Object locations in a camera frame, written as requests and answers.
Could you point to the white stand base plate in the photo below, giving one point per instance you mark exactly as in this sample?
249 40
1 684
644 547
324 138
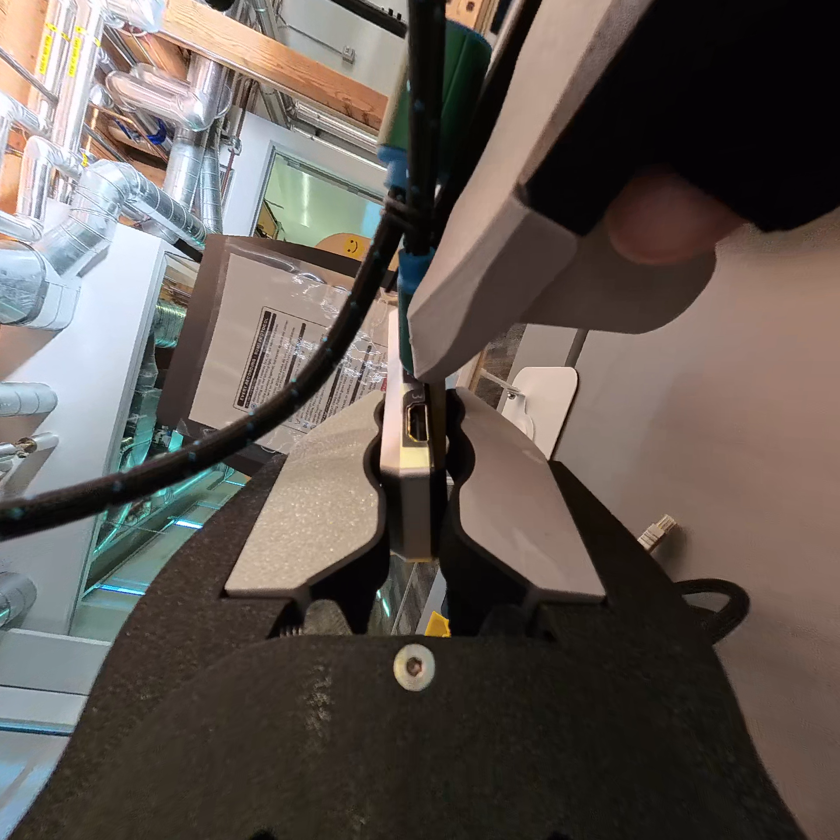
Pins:
551 394

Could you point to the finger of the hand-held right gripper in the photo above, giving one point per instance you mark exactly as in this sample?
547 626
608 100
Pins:
525 131

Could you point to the person's right hand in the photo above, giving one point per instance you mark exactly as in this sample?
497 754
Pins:
669 216

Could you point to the silver hdmi port adapter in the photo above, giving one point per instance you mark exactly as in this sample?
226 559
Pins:
415 512

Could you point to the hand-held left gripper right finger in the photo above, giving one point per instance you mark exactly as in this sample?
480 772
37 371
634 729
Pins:
531 518

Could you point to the cluster of silver ceiling pipes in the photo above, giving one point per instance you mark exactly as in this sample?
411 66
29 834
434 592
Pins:
98 190

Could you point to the laminated instruction sheet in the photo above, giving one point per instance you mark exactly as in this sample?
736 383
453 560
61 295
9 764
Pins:
236 295

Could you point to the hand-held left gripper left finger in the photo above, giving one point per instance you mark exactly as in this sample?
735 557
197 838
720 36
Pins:
302 518

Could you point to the yellow plastic bin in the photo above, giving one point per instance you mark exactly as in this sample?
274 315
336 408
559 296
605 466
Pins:
438 625

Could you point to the wooden framed sign board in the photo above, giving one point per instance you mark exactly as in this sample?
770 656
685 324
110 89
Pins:
177 341

